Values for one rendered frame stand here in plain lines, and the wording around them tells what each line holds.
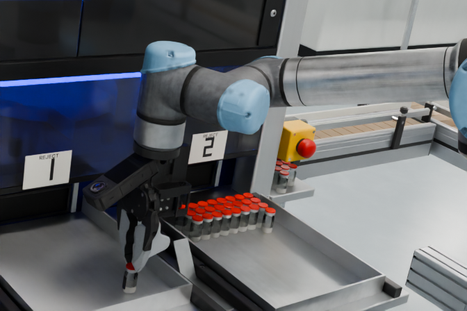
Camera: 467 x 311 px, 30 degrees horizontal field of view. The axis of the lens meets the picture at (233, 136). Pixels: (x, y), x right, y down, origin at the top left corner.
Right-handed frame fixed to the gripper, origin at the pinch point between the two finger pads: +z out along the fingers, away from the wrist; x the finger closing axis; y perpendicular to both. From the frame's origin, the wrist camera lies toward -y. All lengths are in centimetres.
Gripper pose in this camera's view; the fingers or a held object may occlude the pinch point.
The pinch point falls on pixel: (130, 261)
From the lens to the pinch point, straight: 140.0
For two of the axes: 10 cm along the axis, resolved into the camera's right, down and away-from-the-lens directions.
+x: -6.2, -3.6, 6.9
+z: -1.6, 9.3, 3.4
